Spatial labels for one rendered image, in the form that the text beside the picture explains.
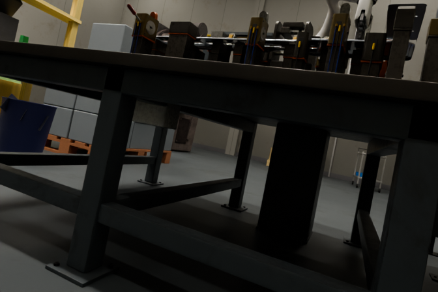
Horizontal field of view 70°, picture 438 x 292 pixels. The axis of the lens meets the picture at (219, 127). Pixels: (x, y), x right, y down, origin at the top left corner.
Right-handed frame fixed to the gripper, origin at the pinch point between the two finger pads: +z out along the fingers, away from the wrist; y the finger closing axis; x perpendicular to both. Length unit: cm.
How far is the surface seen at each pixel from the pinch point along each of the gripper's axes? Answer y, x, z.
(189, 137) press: -440, -355, 68
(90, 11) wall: -548, -908, -274
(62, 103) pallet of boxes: -74, -284, 50
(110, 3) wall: -623, -914, -337
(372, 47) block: 19.3, 6.9, 10.9
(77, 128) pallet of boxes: -77, -257, 73
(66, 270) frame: 70, -63, 101
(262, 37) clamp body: 13.3, -37.8, 6.0
